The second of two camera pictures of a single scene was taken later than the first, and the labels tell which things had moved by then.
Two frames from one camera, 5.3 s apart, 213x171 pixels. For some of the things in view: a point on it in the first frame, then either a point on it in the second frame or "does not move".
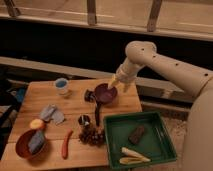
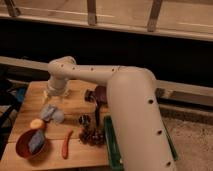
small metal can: [84, 120] does not move
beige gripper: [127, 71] -> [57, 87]
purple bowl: [104, 94] does not move
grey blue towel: [51, 113] does not move
